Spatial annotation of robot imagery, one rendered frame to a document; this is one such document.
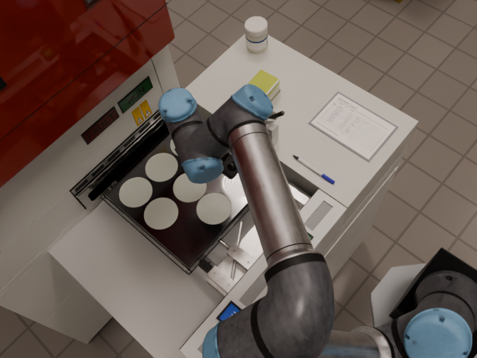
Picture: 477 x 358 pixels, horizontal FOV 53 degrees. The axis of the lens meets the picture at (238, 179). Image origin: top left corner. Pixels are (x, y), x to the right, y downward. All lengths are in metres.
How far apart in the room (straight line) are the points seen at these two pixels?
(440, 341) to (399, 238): 1.35
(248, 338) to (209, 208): 0.70
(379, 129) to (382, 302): 0.48
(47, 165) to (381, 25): 2.28
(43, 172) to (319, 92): 0.81
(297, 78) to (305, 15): 1.61
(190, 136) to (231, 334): 0.39
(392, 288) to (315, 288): 0.71
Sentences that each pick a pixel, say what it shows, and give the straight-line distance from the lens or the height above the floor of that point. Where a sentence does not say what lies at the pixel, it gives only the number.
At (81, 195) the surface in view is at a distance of 1.44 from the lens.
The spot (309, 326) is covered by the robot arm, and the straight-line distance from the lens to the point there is 0.69.
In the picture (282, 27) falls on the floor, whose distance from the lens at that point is 3.03.
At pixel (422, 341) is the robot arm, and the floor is 1.15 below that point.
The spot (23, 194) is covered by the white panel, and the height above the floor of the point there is 1.10.
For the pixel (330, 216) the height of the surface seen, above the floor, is 0.96.
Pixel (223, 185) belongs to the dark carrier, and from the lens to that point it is 1.39.
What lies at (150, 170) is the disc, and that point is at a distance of 1.45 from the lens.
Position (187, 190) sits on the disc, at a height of 0.90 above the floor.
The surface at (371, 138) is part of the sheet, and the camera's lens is 1.40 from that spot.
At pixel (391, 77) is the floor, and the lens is 2.83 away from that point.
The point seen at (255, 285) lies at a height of 0.96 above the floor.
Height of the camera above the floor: 2.13
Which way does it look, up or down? 62 degrees down
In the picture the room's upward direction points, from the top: 9 degrees counter-clockwise
